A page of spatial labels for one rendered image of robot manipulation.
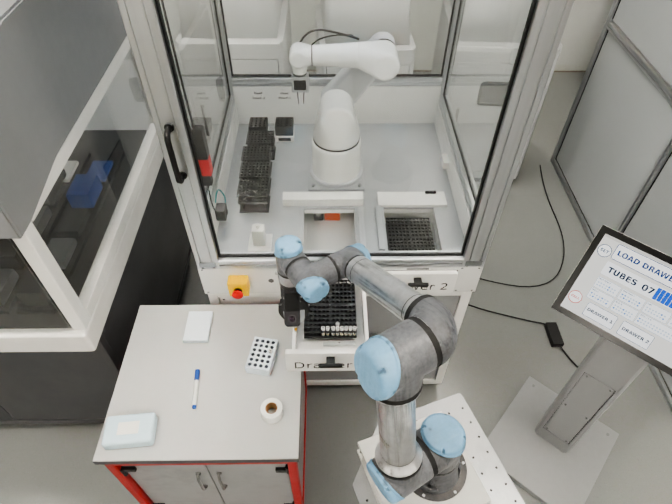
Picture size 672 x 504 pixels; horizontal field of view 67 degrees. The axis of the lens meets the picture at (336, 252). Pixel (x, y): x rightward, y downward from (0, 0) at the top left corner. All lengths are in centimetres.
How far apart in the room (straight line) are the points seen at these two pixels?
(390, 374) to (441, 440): 42
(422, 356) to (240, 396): 88
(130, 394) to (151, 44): 110
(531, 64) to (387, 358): 81
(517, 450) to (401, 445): 140
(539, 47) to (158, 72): 92
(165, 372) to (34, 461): 108
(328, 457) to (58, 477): 119
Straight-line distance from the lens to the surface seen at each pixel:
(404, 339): 100
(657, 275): 180
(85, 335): 186
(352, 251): 134
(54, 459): 275
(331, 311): 173
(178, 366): 186
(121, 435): 175
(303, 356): 163
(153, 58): 137
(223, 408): 175
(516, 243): 338
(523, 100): 145
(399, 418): 113
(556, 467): 260
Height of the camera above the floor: 231
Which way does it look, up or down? 48 degrees down
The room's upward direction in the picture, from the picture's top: 1 degrees clockwise
